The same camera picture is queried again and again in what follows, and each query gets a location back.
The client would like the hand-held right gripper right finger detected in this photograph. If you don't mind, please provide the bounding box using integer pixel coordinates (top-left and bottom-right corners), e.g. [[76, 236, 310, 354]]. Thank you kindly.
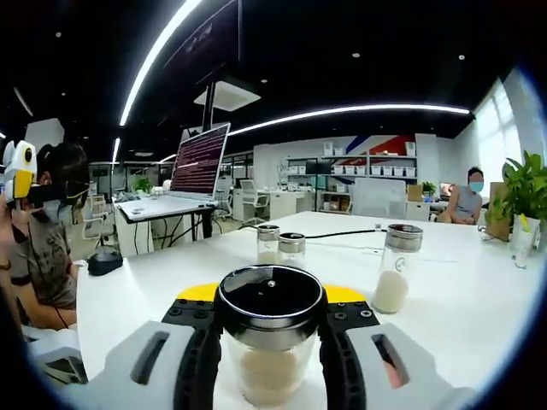
[[318, 284, 476, 410]]

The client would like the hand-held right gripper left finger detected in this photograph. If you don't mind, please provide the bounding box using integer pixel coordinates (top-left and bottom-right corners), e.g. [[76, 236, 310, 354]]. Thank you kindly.
[[63, 281, 224, 410]]

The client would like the tall glass seasoning bottle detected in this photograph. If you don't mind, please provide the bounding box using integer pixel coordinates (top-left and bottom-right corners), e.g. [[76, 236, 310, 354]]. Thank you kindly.
[[371, 223, 424, 315], [213, 264, 329, 407]]

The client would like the small glass seasoning bottle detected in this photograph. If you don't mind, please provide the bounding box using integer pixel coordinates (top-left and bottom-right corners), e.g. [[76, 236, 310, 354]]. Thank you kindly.
[[256, 224, 281, 266], [277, 232, 307, 270]]

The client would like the white swivel chair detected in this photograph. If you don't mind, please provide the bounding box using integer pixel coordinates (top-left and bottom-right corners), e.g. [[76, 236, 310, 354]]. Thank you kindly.
[[238, 179, 271, 221], [80, 194, 109, 240]]

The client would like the person's upper body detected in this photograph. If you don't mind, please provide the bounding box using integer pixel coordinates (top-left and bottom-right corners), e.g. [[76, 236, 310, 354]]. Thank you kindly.
[[0, 143, 91, 332]]

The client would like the black rounded object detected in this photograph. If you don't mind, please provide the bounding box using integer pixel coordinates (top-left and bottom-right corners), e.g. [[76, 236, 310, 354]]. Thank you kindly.
[[86, 249, 125, 278]]

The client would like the ceiling light strip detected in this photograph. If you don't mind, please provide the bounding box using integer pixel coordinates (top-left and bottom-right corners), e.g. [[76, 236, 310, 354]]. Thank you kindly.
[[118, 0, 206, 127], [227, 103, 471, 138]]

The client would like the white laptop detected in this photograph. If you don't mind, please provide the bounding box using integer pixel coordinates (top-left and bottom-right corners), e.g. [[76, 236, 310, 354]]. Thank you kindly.
[[115, 122, 232, 222]]

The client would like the brown cardboard box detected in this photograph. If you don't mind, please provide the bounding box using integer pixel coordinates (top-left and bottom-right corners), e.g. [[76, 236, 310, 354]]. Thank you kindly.
[[486, 182, 514, 243]]

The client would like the white mesh office chair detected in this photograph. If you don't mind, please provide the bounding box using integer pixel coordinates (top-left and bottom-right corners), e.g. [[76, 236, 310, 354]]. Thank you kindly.
[[352, 177, 407, 219]]

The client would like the shelving unit with white bins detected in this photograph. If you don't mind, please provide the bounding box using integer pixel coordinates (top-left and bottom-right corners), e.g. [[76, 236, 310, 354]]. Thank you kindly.
[[284, 153, 418, 214]]

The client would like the ceiling air conditioner panel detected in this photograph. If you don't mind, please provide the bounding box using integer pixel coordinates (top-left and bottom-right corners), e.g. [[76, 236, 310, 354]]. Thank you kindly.
[[193, 79, 262, 113]]

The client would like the hanging dark display screen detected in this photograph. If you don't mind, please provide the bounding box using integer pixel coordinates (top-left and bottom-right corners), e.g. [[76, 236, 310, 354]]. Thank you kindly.
[[161, 0, 241, 86]]

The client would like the potted green plant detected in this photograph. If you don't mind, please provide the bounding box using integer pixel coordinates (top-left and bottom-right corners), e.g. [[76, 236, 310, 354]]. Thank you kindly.
[[486, 151, 547, 268]]

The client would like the white low cabinet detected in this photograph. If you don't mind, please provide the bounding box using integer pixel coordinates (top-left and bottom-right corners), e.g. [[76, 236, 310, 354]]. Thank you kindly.
[[268, 190, 320, 214]]

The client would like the bright window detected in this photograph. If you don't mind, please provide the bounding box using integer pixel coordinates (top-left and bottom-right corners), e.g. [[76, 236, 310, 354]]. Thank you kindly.
[[472, 67, 547, 189]]

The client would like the black cable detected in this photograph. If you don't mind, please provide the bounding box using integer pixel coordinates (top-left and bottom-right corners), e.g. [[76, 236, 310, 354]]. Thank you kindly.
[[238, 227, 388, 241]]

